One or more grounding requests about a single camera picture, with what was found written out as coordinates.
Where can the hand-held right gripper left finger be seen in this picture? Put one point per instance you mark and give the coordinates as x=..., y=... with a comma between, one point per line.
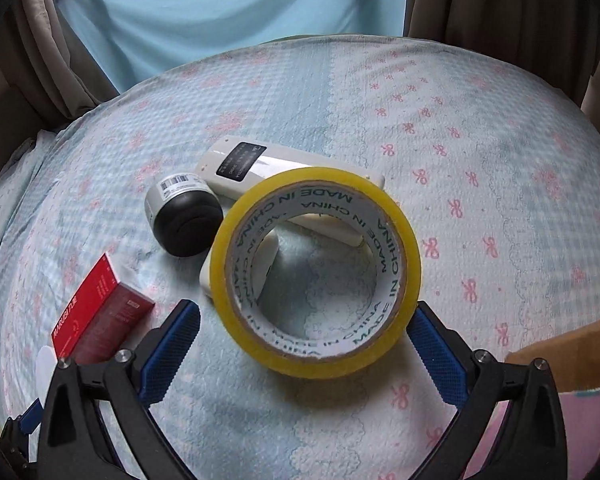
x=170, y=350

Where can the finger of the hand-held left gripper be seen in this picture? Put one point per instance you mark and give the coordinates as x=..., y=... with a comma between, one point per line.
x=28, y=417

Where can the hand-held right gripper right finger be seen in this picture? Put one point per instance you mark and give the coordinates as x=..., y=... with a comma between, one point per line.
x=435, y=360

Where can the yellow tape roll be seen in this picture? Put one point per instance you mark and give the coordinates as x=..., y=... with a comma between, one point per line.
x=300, y=365

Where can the pink-covered cardboard box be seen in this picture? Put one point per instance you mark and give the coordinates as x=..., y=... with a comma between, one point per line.
x=580, y=355

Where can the white round lid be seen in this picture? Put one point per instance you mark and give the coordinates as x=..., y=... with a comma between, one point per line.
x=47, y=370

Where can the red carton box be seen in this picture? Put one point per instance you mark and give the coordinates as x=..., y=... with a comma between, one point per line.
x=100, y=310

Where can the grey cylinder with black cap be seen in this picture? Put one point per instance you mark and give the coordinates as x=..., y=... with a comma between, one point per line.
x=185, y=220

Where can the white rounded charger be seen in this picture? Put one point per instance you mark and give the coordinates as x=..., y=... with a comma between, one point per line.
x=265, y=260

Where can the white remote control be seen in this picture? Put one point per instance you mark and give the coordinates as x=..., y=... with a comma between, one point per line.
x=280, y=160

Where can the light blue hanging cloth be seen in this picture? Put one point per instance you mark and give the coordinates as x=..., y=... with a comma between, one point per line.
x=205, y=10

